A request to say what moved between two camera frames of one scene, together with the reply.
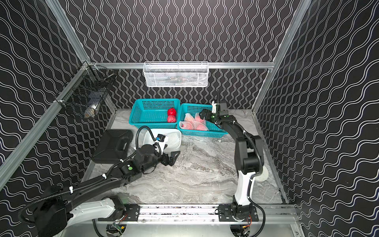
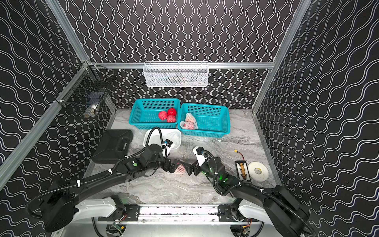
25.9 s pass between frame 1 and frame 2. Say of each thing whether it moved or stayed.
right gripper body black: moved
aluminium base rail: stayed
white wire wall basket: stayed
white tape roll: stayed
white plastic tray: stayed
